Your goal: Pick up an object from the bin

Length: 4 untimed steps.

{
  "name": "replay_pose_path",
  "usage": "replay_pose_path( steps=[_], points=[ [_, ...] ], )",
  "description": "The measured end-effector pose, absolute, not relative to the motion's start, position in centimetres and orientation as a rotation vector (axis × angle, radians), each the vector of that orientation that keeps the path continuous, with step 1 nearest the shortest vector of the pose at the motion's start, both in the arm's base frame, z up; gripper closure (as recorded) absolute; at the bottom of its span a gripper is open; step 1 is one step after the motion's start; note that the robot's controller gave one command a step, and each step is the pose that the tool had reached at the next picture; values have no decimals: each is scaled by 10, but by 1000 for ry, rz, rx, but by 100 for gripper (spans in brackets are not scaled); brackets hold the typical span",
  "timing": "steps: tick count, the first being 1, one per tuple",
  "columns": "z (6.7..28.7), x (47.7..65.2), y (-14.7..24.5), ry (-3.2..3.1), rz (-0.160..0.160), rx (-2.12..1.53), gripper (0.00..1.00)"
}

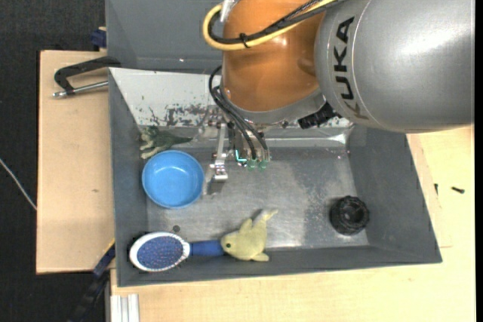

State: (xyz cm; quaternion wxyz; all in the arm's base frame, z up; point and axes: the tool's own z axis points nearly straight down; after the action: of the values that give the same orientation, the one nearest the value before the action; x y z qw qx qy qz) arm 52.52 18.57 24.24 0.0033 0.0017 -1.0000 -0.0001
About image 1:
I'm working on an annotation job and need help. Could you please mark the blue bowl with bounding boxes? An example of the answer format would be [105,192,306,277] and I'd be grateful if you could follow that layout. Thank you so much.
[141,149,206,210]

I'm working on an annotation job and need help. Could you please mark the green toy dinosaur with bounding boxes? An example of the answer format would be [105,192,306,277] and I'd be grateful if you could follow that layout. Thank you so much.
[137,124,194,160]

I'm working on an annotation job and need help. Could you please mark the yellow plush fish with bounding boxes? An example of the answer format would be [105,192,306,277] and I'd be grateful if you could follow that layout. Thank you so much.
[220,207,280,262]

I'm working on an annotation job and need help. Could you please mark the grey metal bin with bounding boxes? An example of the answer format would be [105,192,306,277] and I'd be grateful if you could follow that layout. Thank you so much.
[104,0,443,287]

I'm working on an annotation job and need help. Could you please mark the blue and white hairbrush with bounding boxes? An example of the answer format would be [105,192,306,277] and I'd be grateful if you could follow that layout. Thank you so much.
[128,231,228,273]

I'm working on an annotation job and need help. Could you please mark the black ribbed plastic cap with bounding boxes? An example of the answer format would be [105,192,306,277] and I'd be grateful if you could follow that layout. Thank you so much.
[328,195,371,236]

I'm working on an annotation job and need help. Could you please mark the black cylinder on white bracket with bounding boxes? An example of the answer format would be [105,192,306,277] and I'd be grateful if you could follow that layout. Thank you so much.
[297,103,336,130]

